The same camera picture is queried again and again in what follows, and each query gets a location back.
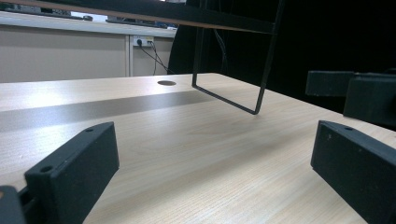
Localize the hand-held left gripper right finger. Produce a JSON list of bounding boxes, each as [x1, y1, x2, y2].
[[310, 119, 396, 224]]

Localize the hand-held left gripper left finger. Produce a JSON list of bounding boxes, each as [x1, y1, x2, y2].
[[24, 121, 120, 224]]

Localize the white wall socket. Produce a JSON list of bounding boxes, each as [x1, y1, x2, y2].
[[133, 35, 155, 48]]

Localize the black socket cable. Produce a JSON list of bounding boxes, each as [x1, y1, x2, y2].
[[136, 39, 176, 76]]

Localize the beige desk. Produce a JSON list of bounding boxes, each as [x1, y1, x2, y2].
[[0, 10, 179, 84]]

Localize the dark curtain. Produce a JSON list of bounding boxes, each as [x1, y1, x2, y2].
[[167, 0, 396, 115]]

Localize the black two-tier shelf rack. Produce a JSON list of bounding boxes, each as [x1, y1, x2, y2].
[[0, 0, 286, 116]]

